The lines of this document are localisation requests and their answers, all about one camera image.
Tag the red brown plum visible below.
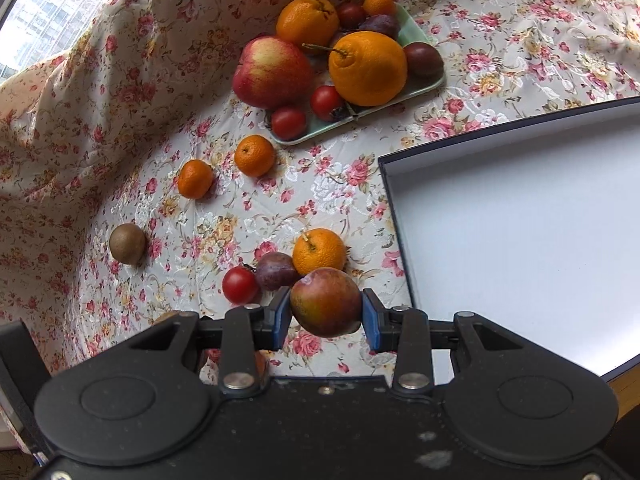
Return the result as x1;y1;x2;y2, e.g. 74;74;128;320
290;268;362;338

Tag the large brown kiwi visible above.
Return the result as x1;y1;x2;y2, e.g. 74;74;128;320
152;310;179;325

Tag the red plum near kiwi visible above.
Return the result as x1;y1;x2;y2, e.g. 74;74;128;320
254;351;268;376

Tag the tomato left of cluster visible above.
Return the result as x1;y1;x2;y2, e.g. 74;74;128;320
221;266;259;306

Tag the purple plum in cluster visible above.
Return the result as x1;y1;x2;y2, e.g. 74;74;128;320
255;252;300;292

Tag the orange with stem on cloth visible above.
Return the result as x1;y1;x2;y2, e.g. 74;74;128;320
292;228;347;276

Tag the small kiwi far left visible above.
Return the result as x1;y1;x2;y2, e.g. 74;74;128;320
108;223;146;266

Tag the black white-lined box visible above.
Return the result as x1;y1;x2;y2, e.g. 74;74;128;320
378;98;639;379

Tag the floral tablecloth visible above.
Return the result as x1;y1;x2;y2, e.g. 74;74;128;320
1;0;639;373

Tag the tomato tray left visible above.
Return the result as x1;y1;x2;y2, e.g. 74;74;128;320
270;107;307;141

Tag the tomato tray middle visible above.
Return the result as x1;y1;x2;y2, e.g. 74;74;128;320
310;84;346;122

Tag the pale green tray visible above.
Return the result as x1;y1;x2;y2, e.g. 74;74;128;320
262;3;446;146

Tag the red yellow apple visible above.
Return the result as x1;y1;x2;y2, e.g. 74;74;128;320
232;36;314;110

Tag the large knobbed orange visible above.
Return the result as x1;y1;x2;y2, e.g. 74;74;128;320
328;32;408;107

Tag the dark plum tray right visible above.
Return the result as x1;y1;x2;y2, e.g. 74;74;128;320
404;42;444;78

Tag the purple plum tray rear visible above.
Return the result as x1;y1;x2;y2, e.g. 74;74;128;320
358;14;400;40

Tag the rear orange with stem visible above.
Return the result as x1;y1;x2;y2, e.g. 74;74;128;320
276;0;340;47

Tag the dark cherry tomato tray rear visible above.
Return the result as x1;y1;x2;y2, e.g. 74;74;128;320
335;1;369;30

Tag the small mandarin on tray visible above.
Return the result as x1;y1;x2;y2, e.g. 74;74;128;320
362;0;396;16

